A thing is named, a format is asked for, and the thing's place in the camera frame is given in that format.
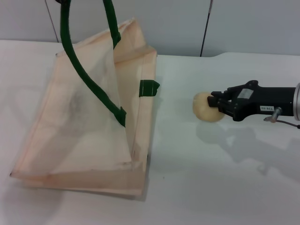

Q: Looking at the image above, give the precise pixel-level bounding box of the white handbag with green handles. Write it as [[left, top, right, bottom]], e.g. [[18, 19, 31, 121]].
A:
[[9, 0, 161, 201]]

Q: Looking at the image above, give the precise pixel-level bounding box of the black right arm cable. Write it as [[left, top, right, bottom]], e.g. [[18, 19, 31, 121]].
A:
[[263, 106, 300, 130]]

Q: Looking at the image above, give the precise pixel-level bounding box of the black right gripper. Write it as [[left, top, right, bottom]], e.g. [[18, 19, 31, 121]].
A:
[[207, 80, 297, 122]]

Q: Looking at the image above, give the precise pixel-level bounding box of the round egg yolk pastry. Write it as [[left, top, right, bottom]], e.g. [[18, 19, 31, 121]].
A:
[[192, 91, 225, 123]]

